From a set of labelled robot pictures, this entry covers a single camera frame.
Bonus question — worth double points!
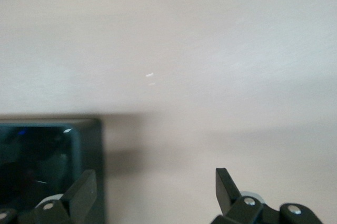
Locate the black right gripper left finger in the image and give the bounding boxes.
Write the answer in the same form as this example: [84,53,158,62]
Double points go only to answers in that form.
[0,169,98,224]

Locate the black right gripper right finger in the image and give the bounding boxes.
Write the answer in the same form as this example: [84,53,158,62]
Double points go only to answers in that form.
[212,167,323,224]

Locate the black plastic box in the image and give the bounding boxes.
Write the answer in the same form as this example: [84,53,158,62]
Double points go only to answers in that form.
[0,117,108,224]

